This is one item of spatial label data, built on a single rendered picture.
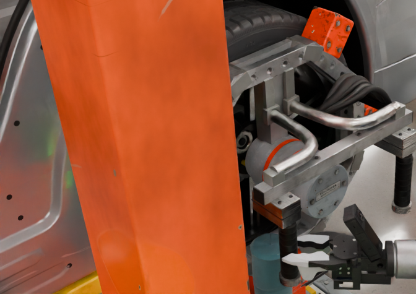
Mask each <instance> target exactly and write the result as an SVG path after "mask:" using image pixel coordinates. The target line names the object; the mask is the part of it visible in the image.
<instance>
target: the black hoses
mask: <svg viewBox="0 0 416 294"><path fill-rule="evenodd" d="M356 102H362V103H364V104H366V105H368V106H371V107H373V108H375V109H377V110H378V109H380V108H382V107H384V106H386V105H388V104H390V103H392V102H394V101H392V100H391V99H390V97H389V95H388V94H387V93H386V92H385V91H384V90H383V89H382V88H381V87H379V86H377V85H372V84H371V83H370V82H369V81H368V80H367V79H366V78H364V77H363V76H359V75H357V76H356V75H355V74H352V73H347V74H344V75H342V76H340V77H339V78H338V79H337V80H336V81H335V83H334V85H333V86H332V87H331V89H330V91H329V93H328V94H327V96H326V98H325V100H324V101H323V104H322V105H320V106H318V107H316V109H318V110H321V111H323V112H326V113H329V114H332V115H335V116H337V115H336V114H335V113H337V112H338V111H340V110H343V109H344V108H346V107H348V106H350V105H353V104H354V103H356Z"/></svg>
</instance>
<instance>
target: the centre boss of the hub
mask: <svg viewBox="0 0 416 294"><path fill-rule="evenodd" d="M252 141H253V137H252V134H251V132H250V131H249V130H242V131H241V132H240V134H239V135H238V137H237V138H236V150H237V153H244V152H246V151H247V150H248V149H249V147H250V145H251V144H252Z"/></svg>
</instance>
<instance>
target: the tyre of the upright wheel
mask: <svg viewBox="0 0 416 294"><path fill-rule="evenodd" d="M223 11H224V18H225V31H226V38H227V51H228V62H229V63H230V62H233V61H235V60H237V59H240V58H242V57H244V56H246V55H248V54H250V53H253V52H255V51H259V50H261V49H264V48H266V47H268V46H271V45H273V44H276V43H278V42H280V41H283V40H285V39H286V38H287V37H289V38H290V37H292V36H295V35H299V36H301V35H302V33H303V31H304V28H305V26H306V23H307V21H308V19H307V18H305V17H302V16H300V15H296V14H294V13H291V12H288V11H285V10H282V9H279V8H277V7H274V6H270V5H268V4H265V3H263V2H259V1H256V0H223ZM338 60H339V61H340V62H341V63H342V64H344V65H345V66H346V67H347V63H346V62H345V58H344V55H343V54H342V53H341V55H340V57H339V58H338ZM334 143H336V129H335V128H333V130H332V137H331V143H330V145H332V144H334Z"/></svg>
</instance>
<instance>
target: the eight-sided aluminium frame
mask: <svg viewBox="0 0 416 294"><path fill-rule="evenodd" d="M323 48H324V47H323V46H321V45H319V44H318V43H316V42H315V41H313V40H310V39H307V38H305V37H302V36H299V35H295V36H292V37H290V38H289V37H287V38H286V39H285V40H283V41H280V42H278V43H276V44H273V45H271V46H268V47H266V48H264V49H261V50H259V51H257V52H254V53H252V54H249V55H247V56H245V57H242V58H240V59H237V60H235V61H233V62H230V63H228V64H229V71H230V84H231V91H232V104H233V107H234V106H235V104H236V102H237V100H238V99H239V97H240V95H241V93H242V92H243V91H244V90H246V89H248V88H251V87H253V86H255V85H258V84H260V83H261V82H263V80H265V79H268V78H270V77H275V76H277V75H279V74H282V73H284V71H286V70H287V69H290V68H295V67H297V66H300V65H302V64H304V63H306V64H307V65H309V67H311V68H312V69H314V70H315V71H316V72H317V73H319V74H320V75H322V76H323V77H324V78H325V79H327V80H328V81H329V82H331V83H332V84H334V83H335V81H336V80H337V79H338V78H339V77H340V76H342V75H344V74H347V73H352V74H355V73H354V72H352V71H351V70H350V69H349V68H347V67H346V66H345V65H344V64H342V63H341V62H340V61H339V60H338V59H336V58H335V57H334V56H333V55H331V54H329V53H327V52H325V51H323ZM356 76H357V75H356ZM364 108H365V104H364V103H362V102H356V103H354V104H353V105H350V106H348V107H346V108H344V109H343V110H340V111H338V112H337V113H336V115H337V116H340V117H343V118H359V117H362V116H364ZM357 131H358V130H357ZM354 132H356V131H346V130H341V129H336V142H338V141H339V140H341V139H343V138H345V137H347V136H349V135H351V134H353V133H354ZM364 153H365V150H362V151H361V152H359V153H357V154H356V155H354V156H352V157H350V158H348V159H346V160H345V161H343V162H342V163H340V165H342V166H343V167H344V168H345V169H346V171H347V174H348V179H349V182H348V186H349V184H350V182H351V180H352V178H353V177H354V175H355V173H356V172H357V170H359V169H360V165H361V163H362V161H363V155H364ZM332 213H333V212H332ZM332 213H331V214H329V215H327V216H326V217H323V218H313V217H310V216H309V215H308V214H306V213H304V212H301V219H299V220H298V221H296V223H297V237H299V236H303V235H309V234H310V233H317V232H322V231H323V230H324V229H325V228H326V224H327V222H328V220H329V219H330V217H331V215H332ZM250 245H251V244H250ZM250 245H248V246H247V247H246V256H247V263H248V275H250V276H253V273H252V257H251V250H250Z"/></svg>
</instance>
